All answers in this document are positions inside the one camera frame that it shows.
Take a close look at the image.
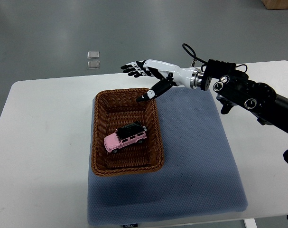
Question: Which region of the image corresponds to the white table leg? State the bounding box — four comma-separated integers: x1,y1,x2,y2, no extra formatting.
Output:
243,218,257,228

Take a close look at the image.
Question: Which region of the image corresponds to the upper clear floor tile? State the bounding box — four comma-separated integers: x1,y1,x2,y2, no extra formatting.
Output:
87,50,100,59

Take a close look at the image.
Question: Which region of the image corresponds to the blue grey padded mat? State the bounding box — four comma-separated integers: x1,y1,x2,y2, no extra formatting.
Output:
87,87,248,226

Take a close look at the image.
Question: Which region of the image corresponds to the brown wicker basket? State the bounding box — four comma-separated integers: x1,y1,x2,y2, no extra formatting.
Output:
91,88,164,177

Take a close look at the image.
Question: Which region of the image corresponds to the pink toy car black roof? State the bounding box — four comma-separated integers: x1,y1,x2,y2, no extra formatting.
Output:
103,121,147,153

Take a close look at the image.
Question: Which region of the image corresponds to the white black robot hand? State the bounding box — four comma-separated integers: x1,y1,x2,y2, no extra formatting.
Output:
121,59,203,102

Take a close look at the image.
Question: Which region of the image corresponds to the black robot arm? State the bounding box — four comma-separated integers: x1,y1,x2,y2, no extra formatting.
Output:
201,59,288,133

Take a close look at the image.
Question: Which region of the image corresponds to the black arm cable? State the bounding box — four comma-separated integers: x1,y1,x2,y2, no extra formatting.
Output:
182,43,209,67

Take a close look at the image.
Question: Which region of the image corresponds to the wooden box corner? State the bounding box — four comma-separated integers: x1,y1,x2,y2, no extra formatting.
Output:
261,0,288,10

